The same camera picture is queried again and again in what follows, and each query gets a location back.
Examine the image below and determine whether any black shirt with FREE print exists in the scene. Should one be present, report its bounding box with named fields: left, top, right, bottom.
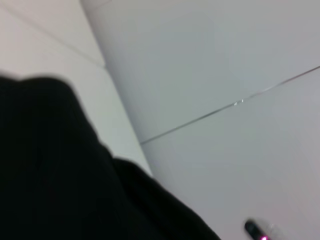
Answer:
left=0, top=73, right=223, bottom=240

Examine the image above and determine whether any black object with pink light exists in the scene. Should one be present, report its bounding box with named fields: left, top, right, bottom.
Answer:
left=243, top=218, right=271, bottom=240

